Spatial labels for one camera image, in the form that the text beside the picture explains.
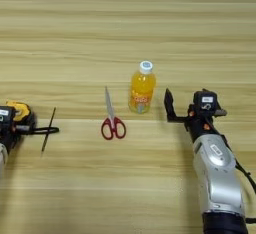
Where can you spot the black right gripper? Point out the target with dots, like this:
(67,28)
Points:
(201,126)

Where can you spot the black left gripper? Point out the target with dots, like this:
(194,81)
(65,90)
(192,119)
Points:
(10,139)

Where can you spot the yellow black tape measure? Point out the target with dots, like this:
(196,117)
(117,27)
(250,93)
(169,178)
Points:
(20,109)

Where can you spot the orange juice bottle white cap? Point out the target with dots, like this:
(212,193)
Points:
(142,89)

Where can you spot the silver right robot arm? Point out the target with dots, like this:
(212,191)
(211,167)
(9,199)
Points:
(218,174)

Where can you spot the thin black pen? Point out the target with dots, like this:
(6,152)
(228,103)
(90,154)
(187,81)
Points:
(50,119)

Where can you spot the right black box white label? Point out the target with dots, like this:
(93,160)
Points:
(206,102)

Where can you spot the black box white label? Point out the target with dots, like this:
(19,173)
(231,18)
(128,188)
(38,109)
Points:
(6,118)
(206,102)

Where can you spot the left black box white label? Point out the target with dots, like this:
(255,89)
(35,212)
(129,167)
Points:
(6,118)

